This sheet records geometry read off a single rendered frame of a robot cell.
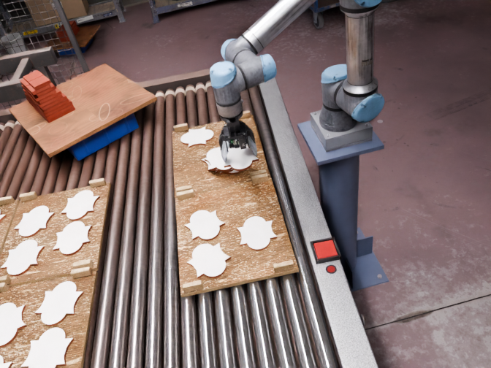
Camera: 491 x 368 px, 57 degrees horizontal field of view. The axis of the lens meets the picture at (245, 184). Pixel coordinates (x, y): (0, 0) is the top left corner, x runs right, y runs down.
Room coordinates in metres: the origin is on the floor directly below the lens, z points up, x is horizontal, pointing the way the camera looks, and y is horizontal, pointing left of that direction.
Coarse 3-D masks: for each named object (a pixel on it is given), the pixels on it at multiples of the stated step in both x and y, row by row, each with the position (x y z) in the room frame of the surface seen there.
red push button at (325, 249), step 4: (316, 244) 0.85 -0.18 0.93; (320, 244) 0.85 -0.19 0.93; (324, 244) 0.85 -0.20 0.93; (328, 244) 0.84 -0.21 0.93; (332, 244) 0.84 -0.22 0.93; (316, 248) 0.84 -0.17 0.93; (320, 248) 0.83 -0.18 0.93; (324, 248) 0.83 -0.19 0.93; (328, 248) 0.83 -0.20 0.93; (332, 248) 0.82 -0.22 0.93; (316, 252) 0.82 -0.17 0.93; (320, 252) 0.82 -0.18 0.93; (324, 252) 0.82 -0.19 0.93; (328, 252) 0.81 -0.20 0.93; (332, 252) 0.81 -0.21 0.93; (336, 252) 0.81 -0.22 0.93; (320, 256) 0.80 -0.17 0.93; (324, 256) 0.80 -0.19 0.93; (328, 256) 0.80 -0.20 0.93
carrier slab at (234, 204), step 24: (216, 192) 1.16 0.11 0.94; (240, 192) 1.14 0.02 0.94; (264, 192) 1.11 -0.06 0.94; (240, 216) 1.02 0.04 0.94; (264, 216) 1.00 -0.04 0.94; (192, 240) 0.96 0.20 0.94; (216, 240) 0.94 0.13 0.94; (240, 240) 0.92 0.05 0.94; (288, 240) 0.88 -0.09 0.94; (240, 264) 0.83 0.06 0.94; (264, 264) 0.81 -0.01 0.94; (216, 288) 0.77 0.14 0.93
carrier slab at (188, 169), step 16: (192, 128) 1.58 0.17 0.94; (208, 128) 1.56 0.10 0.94; (176, 144) 1.49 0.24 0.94; (208, 144) 1.45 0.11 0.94; (256, 144) 1.39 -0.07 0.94; (176, 160) 1.39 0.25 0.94; (192, 160) 1.37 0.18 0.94; (176, 176) 1.29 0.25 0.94; (192, 176) 1.27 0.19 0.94; (208, 176) 1.26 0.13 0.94; (224, 176) 1.24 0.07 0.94; (240, 176) 1.22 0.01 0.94; (176, 192) 1.20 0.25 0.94
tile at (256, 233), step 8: (256, 216) 1.00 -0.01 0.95; (248, 224) 0.97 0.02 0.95; (256, 224) 0.97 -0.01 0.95; (264, 224) 0.96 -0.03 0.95; (240, 232) 0.95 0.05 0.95; (248, 232) 0.94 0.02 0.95; (256, 232) 0.93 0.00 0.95; (264, 232) 0.93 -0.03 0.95; (272, 232) 0.92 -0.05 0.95; (248, 240) 0.91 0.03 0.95; (256, 240) 0.90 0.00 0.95; (264, 240) 0.89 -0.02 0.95; (256, 248) 0.87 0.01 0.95; (264, 248) 0.87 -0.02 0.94
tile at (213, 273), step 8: (200, 248) 0.91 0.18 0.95; (208, 248) 0.91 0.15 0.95; (216, 248) 0.90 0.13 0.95; (192, 256) 0.89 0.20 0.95; (200, 256) 0.88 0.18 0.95; (208, 256) 0.88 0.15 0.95; (216, 256) 0.87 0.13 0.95; (224, 256) 0.86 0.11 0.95; (192, 264) 0.86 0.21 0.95; (200, 264) 0.85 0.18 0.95; (208, 264) 0.85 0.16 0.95; (216, 264) 0.84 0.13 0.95; (224, 264) 0.83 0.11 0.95; (200, 272) 0.82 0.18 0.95; (208, 272) 0.82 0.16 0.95; (216, 272) 0.81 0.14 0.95
